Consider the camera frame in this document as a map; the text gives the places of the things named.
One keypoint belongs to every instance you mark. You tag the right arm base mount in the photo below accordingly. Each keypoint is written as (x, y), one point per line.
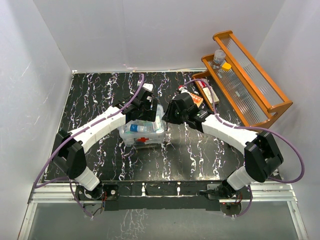
(221, 190)

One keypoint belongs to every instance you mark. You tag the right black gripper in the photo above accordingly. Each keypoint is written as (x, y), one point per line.
(169, 116)

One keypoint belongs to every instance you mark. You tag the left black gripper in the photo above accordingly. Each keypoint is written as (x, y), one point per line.
(150, 115)

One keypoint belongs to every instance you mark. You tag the beige medicine box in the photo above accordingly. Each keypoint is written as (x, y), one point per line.
(211, 95)

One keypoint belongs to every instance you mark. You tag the clear jar on shelf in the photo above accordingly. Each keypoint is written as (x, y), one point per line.
(219, 57)

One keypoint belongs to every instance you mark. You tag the metal frame rail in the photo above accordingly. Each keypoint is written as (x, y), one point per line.
(273, 214)

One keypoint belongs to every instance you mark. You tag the red white medicine box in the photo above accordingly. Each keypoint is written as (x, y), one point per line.
(203, 83)

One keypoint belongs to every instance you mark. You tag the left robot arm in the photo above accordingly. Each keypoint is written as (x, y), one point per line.
(70, 147)

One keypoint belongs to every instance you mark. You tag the orange wooden shelf rack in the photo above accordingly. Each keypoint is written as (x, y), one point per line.
(254, 96)

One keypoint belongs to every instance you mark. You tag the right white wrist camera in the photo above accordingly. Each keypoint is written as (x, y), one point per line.
(182, 89)

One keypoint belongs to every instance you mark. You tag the orange plaster packet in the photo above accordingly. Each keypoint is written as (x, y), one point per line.
(198, 100)

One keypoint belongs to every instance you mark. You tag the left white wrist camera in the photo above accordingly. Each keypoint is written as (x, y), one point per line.
(148, 86)

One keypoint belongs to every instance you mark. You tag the clear first aid box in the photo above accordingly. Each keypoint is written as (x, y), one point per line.
(149, 137)

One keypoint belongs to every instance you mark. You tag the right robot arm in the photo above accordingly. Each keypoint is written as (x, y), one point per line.
(261, 153)

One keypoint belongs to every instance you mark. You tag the yellow capped bottle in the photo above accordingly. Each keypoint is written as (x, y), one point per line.
(226, 66)

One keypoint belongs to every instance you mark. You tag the clear box lid with handle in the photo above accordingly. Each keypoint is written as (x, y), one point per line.
(157, 124)

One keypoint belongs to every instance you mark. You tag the blue white spray bottle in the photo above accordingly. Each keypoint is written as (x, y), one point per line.
(138, 128)

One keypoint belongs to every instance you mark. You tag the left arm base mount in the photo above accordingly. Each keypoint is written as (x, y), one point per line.
(102, 193)

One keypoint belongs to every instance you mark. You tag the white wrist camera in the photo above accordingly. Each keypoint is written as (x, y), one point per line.
(182, 89)
(148, 86)

